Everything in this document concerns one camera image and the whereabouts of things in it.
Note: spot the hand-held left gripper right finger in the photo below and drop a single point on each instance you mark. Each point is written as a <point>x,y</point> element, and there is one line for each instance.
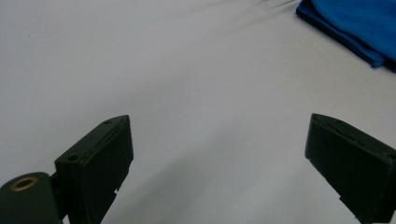
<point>355,168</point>

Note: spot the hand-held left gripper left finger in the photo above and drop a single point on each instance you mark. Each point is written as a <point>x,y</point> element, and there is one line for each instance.
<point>99,165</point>

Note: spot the blue folded cloth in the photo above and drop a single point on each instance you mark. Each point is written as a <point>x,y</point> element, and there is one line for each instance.
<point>355,25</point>

